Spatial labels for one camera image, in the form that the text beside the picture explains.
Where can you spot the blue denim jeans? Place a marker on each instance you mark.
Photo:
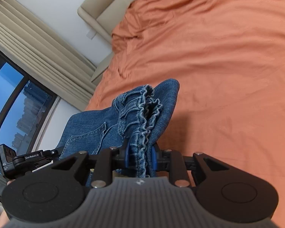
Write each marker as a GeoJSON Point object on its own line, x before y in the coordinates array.
{"type": "Point", "coordinates": [139, 116]}

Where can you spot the white wall switch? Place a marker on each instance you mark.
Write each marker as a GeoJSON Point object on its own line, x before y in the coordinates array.
{"type": "Point", "coordinates": [91, 34]}

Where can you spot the dark framed window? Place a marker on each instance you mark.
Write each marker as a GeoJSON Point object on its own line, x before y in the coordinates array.
{"type": "Point", "coordinates": [24, 106]}

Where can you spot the orange duvet cover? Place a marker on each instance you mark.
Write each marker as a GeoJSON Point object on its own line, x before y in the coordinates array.
{"type": "Point", "coordinates": [229, 58]}

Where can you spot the beige upholstered headboard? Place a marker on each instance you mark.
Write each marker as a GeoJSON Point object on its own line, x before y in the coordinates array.
{"type": "Point", "coordinates": [103, 15]}

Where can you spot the beige curtain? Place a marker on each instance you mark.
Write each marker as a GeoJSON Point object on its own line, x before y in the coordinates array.
{"type": "Point", "coordinates": [41, 52]}

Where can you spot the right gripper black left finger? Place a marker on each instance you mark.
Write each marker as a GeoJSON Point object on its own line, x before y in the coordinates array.
{"type": "Point", "coordinates": [52, 192]}

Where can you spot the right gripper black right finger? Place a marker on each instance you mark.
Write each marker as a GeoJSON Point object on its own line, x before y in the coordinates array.
{"type": "Point", "coordinates": [221, 189]}

